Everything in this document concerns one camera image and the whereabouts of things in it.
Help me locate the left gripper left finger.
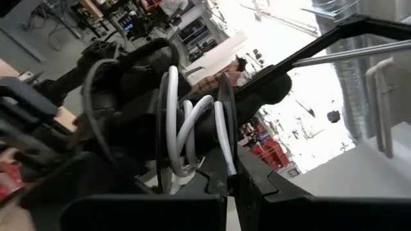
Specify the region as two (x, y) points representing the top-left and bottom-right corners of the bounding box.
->
(60, 149), (231, 231)

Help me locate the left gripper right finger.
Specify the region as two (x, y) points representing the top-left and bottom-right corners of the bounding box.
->
(231, 146), (411, 231)

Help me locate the white cord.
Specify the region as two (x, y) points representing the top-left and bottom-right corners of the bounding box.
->
(166, 65), (238, 178)

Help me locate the black cord spool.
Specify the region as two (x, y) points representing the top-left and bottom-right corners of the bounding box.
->
(155, 72), (240, 195)

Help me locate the red storage shelving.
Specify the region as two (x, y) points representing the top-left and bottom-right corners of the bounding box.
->
(242, 121), (292, 171)

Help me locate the person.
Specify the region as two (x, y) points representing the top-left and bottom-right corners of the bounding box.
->
(191, 55), (249, 94)

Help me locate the red black square tray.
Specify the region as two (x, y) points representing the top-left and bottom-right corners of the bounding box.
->
(0, 161), (26, 203)

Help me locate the white wall pipe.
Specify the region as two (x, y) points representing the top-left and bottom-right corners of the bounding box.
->
(365, 56), (396, 160)

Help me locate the silver spiral air duct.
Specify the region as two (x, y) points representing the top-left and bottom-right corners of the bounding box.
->
(313, 0), (373, 144)

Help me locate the grey metal rail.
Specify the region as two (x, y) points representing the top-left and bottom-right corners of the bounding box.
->
(293, 40), (411, 67)

